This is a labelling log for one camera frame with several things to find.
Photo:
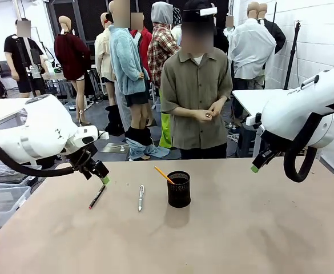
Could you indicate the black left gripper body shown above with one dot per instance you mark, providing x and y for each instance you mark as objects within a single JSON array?
[{"x": 84, "y": 162}]

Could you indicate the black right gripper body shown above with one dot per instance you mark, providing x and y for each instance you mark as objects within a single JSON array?
[{"x": 272, "y": 145}]

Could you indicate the small shiny object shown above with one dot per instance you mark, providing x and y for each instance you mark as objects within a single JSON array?
[{"x": 207, "y": 115}]

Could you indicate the person's right forearm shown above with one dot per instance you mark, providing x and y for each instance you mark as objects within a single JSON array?
[{"x": 184, "y": 112}]

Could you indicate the person's left forearm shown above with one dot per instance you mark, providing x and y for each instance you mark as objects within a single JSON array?
[{"x": 223, "y": 98}]

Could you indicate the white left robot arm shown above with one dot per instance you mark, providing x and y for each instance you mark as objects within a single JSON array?
[{"x": 41, "y": 128}]

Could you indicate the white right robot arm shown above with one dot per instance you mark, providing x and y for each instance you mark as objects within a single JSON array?
[{"x": 298, "y": 114}]

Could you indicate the black marker pen red tip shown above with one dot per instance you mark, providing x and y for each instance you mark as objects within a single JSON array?
[{"x": 97, "y": 197}]

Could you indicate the white pen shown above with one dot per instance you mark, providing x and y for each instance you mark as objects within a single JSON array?
[{"x": 141, "y": 198}]

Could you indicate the black mesh pen holder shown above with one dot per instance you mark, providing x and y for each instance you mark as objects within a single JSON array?
[{"x": 179, "y": 191}]

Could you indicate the person's left hand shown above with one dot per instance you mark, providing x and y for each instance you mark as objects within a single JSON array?
[{"x": 217, "y": 108}]

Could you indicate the person's right hand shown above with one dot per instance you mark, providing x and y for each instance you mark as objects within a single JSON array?
[{"x": 202, "y": 117}]

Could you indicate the yellow pencil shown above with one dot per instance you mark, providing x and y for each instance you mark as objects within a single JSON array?
[{"x": 162, "y": 173}]

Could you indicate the clear plastic storage bin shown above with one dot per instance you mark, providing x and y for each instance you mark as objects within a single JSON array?
[
  {"x": 1, "y": 205},
  {"x": 4, "y": 175}
]

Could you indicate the black tripod stand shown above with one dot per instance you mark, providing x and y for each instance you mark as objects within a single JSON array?
[{"x": 293, "y": 54}]

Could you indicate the person in olive shirt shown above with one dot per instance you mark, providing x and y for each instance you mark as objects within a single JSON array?
[{"x": 195, "y": 85}]

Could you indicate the mannequin in white shirt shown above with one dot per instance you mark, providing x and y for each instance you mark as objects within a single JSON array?
[{"x": 251, "y": 48}]

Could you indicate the mannequin in maroon jacket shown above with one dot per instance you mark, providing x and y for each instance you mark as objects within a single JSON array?
[{"x": 71, "y": 57}]

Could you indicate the mannequin in light-blue fleece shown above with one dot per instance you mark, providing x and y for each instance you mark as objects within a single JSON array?
[{"x": 125, "y": 62}]

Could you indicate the mannequin in cream shirt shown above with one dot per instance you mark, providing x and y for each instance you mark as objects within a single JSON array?
[{"x": 102, "y": 54}]

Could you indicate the mannequin in black jacket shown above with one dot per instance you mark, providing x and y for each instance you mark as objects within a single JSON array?
[{"x": 275, "y": 34}]

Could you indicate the person in black t-shirt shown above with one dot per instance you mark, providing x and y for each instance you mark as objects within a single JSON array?
[{"x": 19, "y": 54}]

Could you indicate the mannequin in red jacket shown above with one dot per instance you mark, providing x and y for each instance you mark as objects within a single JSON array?
[{"x": 145, "y": 42}]

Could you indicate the mannequin in plaid hooded shirt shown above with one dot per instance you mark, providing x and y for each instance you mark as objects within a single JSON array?
[{"x": 162, "y": 45}]

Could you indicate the black cap white label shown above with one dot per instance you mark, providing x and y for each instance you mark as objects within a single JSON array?
[{"x": 198, "y": 10}]

